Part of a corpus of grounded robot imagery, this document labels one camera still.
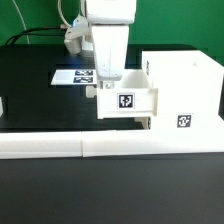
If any white drawer tray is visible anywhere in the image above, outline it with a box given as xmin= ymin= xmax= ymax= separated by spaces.
xmin=134 ymin=117 xmax=151 ymax=130
xmin=86 ymin=69 xmax=158 ymax=119

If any thin white cable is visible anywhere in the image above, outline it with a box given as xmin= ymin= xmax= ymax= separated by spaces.
xmin=11 ymin=0 xmax=31 ymax=45

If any white front drawer tray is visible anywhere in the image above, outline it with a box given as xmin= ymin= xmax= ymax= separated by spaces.
xmin=134 ymin=117 xmax=151 ymax=130

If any white drawer cabinet box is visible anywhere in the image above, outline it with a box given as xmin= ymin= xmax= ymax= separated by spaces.
xmin=142 ymin=50 xmax=224 ymax=130

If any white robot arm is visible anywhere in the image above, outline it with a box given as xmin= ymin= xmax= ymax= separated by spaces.
xmin=58 ymin=0 xmax=137 ymax=85

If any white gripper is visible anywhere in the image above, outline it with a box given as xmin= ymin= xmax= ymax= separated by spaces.
xmin=91 ymin=25 xmax=129 ymax=89

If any marker tag sheet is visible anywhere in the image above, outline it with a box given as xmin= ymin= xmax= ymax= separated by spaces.
xmin=51 ymin=69 xmax=97 ymax=85

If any black cable bundle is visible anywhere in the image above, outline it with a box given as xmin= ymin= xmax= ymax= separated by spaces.
xmin=4 ymin=26 xmax=68 ymax=46

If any white front rail right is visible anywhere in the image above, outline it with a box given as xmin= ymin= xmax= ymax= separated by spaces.
xmin=82 ymin=129 xmax=224 ymax=157

